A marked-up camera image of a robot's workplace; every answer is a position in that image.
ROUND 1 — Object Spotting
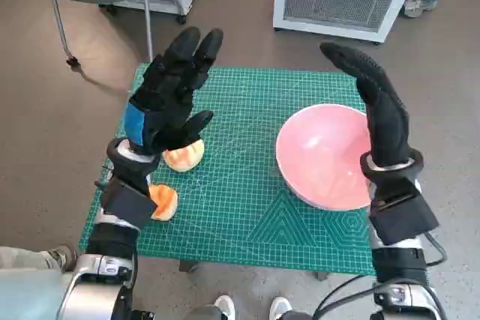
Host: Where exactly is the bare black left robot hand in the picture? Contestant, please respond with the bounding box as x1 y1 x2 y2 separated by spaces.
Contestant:
123 26 224 156

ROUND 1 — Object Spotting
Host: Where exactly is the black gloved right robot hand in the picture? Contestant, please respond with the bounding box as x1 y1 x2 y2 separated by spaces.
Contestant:
319 42 412 169

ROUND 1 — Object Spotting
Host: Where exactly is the pink bowl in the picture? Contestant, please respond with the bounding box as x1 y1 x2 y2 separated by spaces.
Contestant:
275 103 376 211

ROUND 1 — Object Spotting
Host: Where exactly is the round toy bread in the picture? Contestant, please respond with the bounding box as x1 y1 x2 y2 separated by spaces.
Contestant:
163 138 206 173

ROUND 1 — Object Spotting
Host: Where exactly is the long toy bread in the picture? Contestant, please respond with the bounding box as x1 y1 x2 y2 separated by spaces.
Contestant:
148 184 180 222

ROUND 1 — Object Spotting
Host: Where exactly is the metal pole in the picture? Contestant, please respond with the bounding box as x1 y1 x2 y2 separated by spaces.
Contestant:
140 0 155 62

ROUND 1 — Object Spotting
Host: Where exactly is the green cutting mat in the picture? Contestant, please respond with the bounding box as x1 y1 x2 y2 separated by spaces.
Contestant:
78 63 376 276

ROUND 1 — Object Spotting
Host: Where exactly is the white shoe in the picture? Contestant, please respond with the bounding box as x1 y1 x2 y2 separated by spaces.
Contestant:
269 296 293 320
214 295 236 320

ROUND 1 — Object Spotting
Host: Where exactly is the black robot body part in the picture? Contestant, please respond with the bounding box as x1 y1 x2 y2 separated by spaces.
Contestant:
129 308 157 320

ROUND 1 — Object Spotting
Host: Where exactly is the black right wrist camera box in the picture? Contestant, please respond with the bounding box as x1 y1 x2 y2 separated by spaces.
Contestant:
369 177 440 246

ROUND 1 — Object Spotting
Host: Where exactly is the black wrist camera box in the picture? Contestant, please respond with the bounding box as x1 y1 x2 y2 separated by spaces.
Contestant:
369 177 440 246
100 177 158 229

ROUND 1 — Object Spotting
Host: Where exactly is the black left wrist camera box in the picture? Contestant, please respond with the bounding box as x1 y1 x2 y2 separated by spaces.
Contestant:
100 177 158 229

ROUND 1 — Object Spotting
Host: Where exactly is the black cable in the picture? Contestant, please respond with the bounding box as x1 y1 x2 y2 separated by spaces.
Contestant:
423 232 449 267
310 274 380 320

